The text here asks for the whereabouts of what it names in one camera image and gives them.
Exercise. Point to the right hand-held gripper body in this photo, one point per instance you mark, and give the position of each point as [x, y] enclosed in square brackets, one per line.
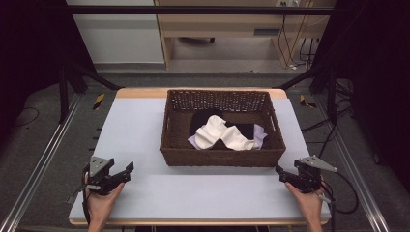
[311, 175]

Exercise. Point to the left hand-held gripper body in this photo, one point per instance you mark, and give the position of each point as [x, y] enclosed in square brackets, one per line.
[98, 179]

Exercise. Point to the lavender sock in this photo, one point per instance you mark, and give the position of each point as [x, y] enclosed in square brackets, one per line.
[260, 135]

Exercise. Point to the brown wicker basket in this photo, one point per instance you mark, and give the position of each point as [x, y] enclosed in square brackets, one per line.
[222, 158]

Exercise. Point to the white sock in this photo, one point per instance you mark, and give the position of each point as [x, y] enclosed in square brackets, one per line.
[214, 132]

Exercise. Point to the black sock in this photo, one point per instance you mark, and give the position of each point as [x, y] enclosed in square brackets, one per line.
[201, 119]

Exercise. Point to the person's left hand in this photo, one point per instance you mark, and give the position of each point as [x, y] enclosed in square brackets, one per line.
[101, 204]

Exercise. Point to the person's right hand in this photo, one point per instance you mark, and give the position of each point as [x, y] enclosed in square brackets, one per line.
[306, 204]

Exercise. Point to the pale blue table mat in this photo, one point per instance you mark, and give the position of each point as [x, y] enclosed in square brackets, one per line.
[138, 145]

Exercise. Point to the black metal stand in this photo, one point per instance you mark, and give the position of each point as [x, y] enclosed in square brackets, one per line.
[64, 93]
[332, 93]

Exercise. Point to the black curtain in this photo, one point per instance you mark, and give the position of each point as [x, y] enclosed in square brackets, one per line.
[29, 48]
[377, 80]

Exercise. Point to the white cabinet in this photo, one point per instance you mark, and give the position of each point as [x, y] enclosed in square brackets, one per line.
[119, 38]

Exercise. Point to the light wooden desk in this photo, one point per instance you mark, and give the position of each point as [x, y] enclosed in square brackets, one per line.
[222, 25]

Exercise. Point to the aluminium floor rail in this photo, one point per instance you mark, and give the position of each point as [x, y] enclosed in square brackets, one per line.
[354, 167]
[42, 161]

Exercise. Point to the black horizontal frame bar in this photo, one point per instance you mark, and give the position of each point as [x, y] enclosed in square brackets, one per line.
[193, 10]

